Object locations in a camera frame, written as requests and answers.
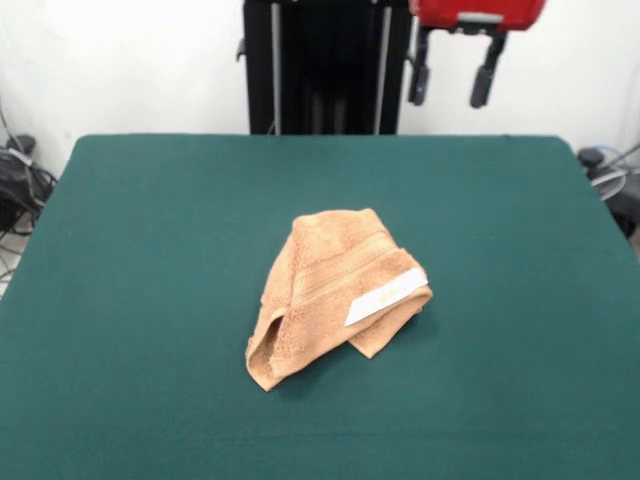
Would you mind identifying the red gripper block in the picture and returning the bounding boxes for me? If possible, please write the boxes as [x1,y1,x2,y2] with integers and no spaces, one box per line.
[405,0,546,110]

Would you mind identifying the tan terry towel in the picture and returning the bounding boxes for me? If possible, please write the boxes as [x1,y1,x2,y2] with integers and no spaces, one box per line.
[244,207,434,394]

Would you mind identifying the small black device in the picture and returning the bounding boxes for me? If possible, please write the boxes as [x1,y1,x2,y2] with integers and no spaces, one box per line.
[5,133,37,154]
[577,146,606,169]

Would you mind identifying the dark green table cloth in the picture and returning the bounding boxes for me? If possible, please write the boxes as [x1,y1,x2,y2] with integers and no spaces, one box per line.
[0,132,640,480]

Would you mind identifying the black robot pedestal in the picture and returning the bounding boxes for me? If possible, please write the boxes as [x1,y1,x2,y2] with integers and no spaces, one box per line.
[236,0,416,136]

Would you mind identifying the black cable tangle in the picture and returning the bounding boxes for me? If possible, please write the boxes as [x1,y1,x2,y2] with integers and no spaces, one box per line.
[0,144,59,237]

